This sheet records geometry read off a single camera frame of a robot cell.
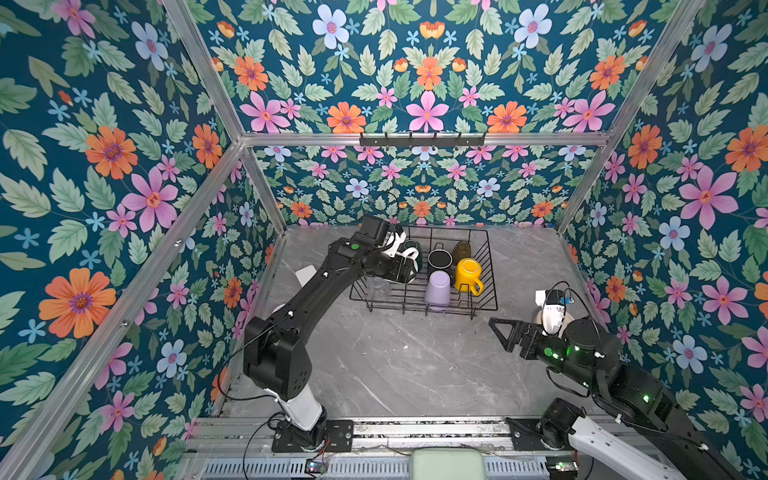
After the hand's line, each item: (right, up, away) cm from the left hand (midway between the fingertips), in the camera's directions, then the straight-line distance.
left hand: (409, 263), depth 79 cm
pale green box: (+8, -46, -12) cm, 48 cm away
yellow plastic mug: (+19, -4, +13) cm, 23 cm away
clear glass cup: (-10, -8, +13) cm, 19 cm away
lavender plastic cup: (+9, -9, +8) cm, 15 cm away
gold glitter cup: (+18, +4, +22) cm, 29 cm away
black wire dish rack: (0, -13, +20) cm, 23 cm away
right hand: (+20, -13, -15) cm, 28 cm away
